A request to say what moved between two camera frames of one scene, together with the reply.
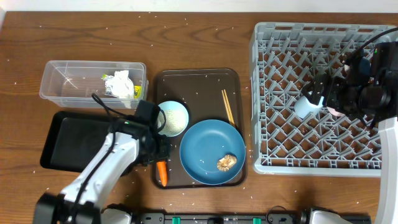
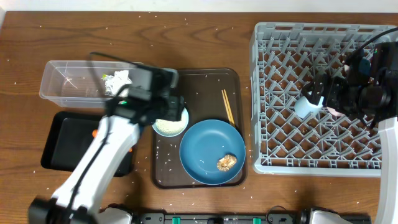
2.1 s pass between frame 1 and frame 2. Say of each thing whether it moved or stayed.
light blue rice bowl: stayed
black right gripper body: stayed
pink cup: stayed
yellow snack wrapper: moved
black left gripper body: moved
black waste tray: stayed
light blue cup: stayed
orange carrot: moved
